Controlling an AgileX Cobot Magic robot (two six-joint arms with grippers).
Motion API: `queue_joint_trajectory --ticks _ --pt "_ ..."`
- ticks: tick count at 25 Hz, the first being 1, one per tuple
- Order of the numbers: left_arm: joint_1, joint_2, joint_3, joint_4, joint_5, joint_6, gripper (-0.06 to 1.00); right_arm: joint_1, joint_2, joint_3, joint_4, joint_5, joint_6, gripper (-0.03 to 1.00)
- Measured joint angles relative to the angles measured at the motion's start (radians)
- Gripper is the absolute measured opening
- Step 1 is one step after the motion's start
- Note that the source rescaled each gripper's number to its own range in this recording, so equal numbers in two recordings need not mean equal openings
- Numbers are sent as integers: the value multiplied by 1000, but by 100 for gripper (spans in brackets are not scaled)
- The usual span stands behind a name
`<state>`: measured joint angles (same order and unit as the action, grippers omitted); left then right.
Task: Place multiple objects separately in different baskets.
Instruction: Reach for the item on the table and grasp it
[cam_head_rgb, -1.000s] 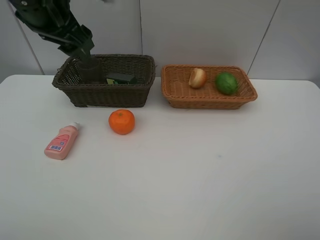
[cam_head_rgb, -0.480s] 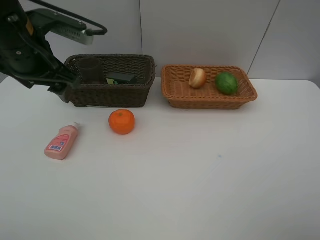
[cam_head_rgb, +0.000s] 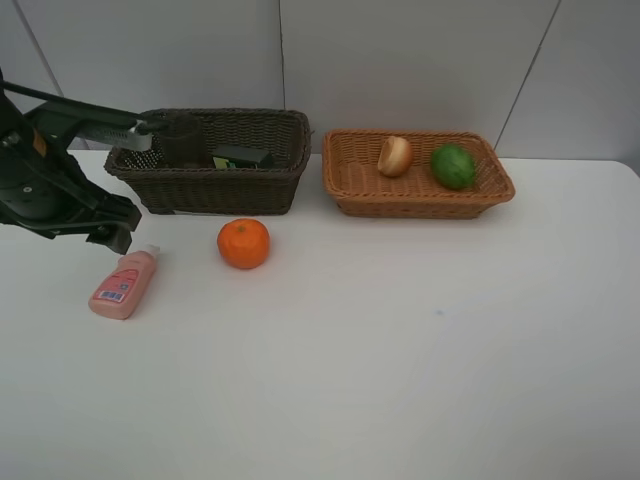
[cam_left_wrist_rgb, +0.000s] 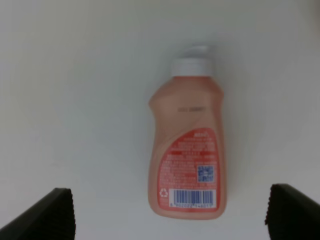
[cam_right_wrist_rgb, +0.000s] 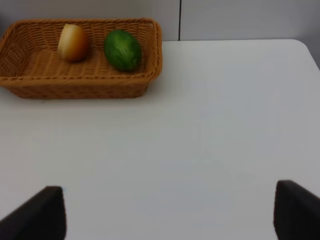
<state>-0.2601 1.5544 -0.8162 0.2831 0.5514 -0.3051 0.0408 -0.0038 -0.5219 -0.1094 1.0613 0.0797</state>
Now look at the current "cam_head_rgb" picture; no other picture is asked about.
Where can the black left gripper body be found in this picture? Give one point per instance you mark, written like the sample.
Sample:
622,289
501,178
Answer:
43,189

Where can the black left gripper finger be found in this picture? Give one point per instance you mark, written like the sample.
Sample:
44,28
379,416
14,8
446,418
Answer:
113,223

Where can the pink lotion bottle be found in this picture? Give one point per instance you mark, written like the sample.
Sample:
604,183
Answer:
119,294

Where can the translucent purple plastic cup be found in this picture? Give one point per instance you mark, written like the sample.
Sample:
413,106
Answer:
182,142

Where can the dark green pump bottle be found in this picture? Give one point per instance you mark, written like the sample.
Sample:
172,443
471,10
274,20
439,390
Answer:
237,157

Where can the orange mandarin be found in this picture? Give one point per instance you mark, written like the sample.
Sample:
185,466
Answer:
244,243

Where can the red yellow peach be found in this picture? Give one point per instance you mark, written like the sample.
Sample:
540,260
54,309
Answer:
395,157

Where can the green lime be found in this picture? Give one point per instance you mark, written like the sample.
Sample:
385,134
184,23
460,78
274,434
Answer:
453,167

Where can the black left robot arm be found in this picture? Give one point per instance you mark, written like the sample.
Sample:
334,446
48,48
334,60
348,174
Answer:
43,188

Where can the dark brown wicker basket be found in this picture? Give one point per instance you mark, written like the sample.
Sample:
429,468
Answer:
284,134

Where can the light orange wicker basket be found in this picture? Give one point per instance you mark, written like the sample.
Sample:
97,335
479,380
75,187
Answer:
352,179

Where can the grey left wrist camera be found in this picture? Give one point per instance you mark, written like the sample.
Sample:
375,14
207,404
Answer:
95,125

